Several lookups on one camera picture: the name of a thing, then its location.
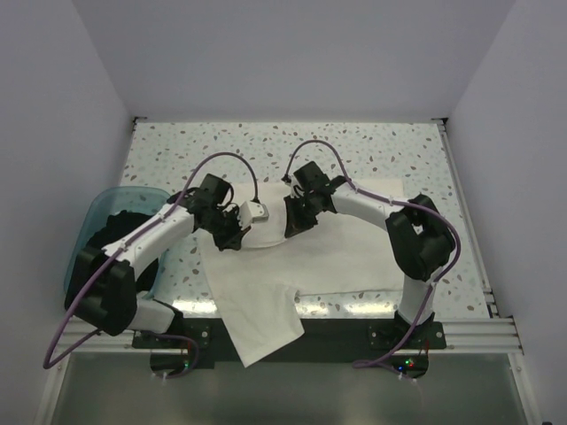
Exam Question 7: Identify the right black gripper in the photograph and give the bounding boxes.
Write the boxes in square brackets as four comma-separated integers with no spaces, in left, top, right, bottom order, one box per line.
[283,192,320,238]

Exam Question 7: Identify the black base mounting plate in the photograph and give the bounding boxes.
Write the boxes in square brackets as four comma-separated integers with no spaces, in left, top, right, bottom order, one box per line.
[132,318,447,376]

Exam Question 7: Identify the white t-shirt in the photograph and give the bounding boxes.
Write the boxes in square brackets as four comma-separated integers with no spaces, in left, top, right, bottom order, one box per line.
[198,182,403,367]

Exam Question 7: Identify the blue plastic basket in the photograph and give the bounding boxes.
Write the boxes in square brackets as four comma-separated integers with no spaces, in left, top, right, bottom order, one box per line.
[63,186,170,293]

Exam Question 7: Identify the aluminium frame rail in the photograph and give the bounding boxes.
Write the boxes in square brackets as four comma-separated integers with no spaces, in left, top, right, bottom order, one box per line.
[75,319,522,353]

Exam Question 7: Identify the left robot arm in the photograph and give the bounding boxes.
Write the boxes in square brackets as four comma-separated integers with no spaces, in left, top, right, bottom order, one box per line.
[65,174,267,347]

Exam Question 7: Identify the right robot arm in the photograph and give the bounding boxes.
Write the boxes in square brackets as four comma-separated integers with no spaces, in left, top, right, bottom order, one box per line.
[282,161,460,348]

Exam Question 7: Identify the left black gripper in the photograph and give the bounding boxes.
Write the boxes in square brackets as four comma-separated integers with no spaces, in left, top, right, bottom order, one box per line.
[201,206,251,252]

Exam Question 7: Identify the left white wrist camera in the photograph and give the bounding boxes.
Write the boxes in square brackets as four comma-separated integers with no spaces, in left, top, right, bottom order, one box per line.
[238,200,269,228]

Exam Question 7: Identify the black clothes in basket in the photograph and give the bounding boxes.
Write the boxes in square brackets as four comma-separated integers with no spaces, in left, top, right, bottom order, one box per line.
[86,210,159,292]

